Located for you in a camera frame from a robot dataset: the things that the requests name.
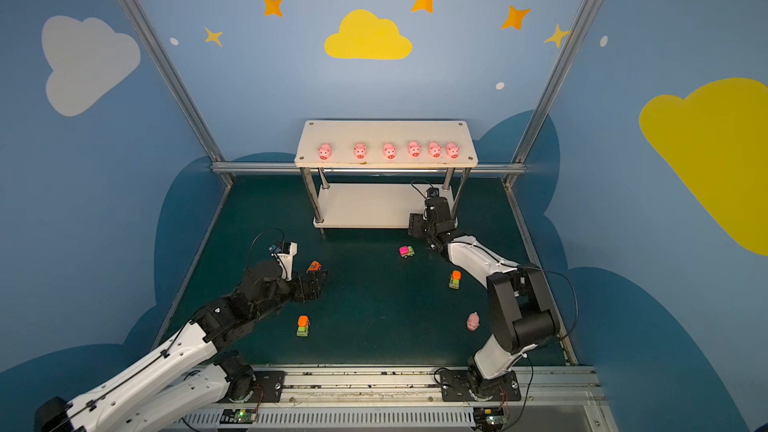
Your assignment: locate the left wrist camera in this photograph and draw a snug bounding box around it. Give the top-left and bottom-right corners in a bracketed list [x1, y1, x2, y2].
[269, 241, 298, 282]

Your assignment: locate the left controller board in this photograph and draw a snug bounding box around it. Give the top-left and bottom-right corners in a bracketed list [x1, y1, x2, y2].
[219, 408, 259, 425]

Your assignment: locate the orange green toy truck right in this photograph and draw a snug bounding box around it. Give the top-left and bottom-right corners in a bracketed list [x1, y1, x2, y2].
[448, 270, 461, 290]

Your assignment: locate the orange green toy truck left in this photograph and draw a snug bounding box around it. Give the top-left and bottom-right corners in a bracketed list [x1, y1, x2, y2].
[296, 315, 310, 337]

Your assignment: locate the left aluminium frame post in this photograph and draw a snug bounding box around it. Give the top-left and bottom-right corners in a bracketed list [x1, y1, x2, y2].
[117, 0, 225, 164]

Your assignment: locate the controller board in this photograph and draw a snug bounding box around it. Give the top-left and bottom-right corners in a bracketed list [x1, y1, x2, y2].
[472, 408, 507, 432]
[219, 408, 259, 425]

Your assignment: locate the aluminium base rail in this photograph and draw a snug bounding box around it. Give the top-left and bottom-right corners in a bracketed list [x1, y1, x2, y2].
[160, 365, 618, 431]

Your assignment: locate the right aluminium frame post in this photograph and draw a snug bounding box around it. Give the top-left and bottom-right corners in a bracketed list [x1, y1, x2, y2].
[503, 0, 603, 191]

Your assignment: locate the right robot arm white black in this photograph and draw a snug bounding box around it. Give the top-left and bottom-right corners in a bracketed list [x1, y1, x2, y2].
[408, 187, 561, 399]

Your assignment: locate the white two-tier shelf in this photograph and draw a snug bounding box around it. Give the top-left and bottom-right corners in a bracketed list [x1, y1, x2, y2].
[294, 119, 478, 229]

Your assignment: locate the pink green toy car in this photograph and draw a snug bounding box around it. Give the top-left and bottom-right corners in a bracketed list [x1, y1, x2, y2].
[399, 245, 415, 258]

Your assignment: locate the pink pig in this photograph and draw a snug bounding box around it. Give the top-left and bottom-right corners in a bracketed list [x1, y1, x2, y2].
[428, 141, 442, 159]
[383, 142, 397, 160]
[407, 141, 421, 158]
[317, 143, 332, 161]
[353, 142, 367, 161]
[466, 312, 480, 331]
[445, 142, 461, 160]

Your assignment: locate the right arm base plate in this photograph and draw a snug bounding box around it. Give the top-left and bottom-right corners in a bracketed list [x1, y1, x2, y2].
[433, 367, 522, 402]

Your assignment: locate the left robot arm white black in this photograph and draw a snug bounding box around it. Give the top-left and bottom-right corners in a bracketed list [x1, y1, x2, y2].
[34, 259, 328, 431]

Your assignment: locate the rear aluminium frame bar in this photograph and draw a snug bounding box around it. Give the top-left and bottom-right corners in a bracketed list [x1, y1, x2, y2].
[211, 162, 526, 175]

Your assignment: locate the orange green toy truck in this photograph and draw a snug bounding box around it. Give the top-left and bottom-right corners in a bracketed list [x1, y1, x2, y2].
[448, 270, 461, 290]
[296, 315, 310, 337]

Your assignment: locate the aluminium frame post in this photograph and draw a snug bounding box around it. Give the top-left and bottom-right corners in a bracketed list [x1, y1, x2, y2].
[117, 0, 225, 164]
[503, 0, 603, 191]

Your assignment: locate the right controller board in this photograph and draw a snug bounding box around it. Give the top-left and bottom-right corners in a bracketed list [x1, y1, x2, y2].
[472, 408, 507, 432]

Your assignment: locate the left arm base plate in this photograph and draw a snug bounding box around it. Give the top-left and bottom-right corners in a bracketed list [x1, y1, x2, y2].
[222, 370, 286, 404]

